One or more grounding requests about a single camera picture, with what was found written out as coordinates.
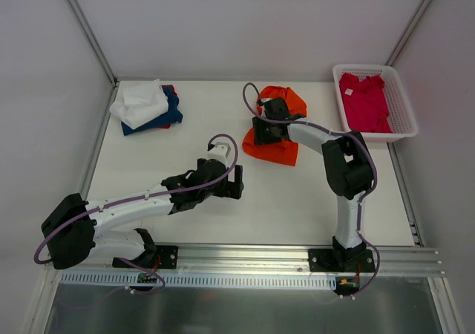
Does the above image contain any orange t-shirt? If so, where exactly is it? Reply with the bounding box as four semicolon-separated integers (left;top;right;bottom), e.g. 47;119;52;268
242;86;307;166

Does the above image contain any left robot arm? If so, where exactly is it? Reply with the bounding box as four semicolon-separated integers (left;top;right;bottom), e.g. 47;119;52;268
33;159;244;269

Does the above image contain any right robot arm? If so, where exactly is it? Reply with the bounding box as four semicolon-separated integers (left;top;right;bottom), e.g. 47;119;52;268
252;97;377;272

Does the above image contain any blue folded t-shirt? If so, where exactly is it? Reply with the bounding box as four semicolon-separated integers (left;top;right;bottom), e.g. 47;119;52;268
121;85;183;136

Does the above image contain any magenta t-shirt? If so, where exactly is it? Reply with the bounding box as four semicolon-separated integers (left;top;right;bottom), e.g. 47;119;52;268
339;73;393;134

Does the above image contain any white folded t-shirt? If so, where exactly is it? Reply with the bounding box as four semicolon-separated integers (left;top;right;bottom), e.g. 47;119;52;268
109;79;168;130

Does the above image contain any white plastic basket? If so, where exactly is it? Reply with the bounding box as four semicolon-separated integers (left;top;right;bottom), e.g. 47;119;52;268
332;64;418;143

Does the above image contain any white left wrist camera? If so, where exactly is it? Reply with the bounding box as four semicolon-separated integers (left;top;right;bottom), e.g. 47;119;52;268
206;142;231;166

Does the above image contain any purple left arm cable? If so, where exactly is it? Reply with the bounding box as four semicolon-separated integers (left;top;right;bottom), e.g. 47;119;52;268
33;133;240;265

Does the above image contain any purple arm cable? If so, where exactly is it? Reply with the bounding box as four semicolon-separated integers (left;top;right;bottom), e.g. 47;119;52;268
242;82;381;300
33;133;240;265

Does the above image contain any aluminium mounting rail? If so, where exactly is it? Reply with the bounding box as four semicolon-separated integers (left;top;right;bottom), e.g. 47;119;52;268
44;243;446;278

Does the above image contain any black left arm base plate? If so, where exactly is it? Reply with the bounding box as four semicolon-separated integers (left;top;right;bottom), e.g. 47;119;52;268
112;241;179;269

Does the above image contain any white slotted cable duct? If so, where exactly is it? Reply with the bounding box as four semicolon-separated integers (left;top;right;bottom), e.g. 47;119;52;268
60;270;336;291

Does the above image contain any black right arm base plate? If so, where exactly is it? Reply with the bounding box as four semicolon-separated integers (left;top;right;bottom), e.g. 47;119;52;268
307;248;376;273

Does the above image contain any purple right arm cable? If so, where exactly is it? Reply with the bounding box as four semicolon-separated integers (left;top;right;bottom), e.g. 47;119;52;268
242;82;381;300

